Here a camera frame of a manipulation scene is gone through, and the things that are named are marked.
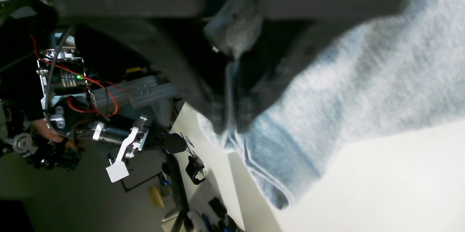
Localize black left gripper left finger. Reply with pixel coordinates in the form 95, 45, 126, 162
52, 0, 227, 133

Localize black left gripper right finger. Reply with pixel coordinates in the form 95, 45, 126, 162
235, 0, 408, 133

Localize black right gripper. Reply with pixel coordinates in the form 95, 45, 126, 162
92, 116, 187, 159

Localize grey T-shirt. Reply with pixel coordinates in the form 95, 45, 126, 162
197, 0, 465, 210

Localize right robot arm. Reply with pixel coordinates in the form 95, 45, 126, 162
1, 0, 187, 168

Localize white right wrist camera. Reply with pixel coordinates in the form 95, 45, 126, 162
106, 160, 129, 183

